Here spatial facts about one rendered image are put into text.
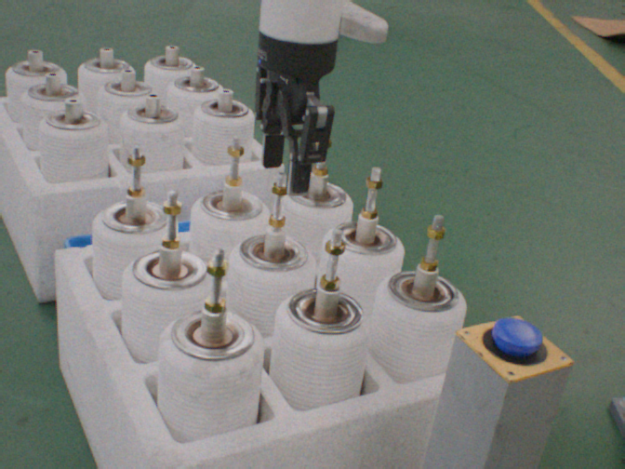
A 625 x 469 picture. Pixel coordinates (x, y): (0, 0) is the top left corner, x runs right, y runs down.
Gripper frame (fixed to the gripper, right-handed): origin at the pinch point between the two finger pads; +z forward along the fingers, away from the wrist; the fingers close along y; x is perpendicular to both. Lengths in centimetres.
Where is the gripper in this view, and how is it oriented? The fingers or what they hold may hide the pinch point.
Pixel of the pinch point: (285, 168)
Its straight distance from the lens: 80.8
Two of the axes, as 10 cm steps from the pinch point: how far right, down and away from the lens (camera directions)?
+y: 4.2, 4.8, -7.7
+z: -1.1, 8.7, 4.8
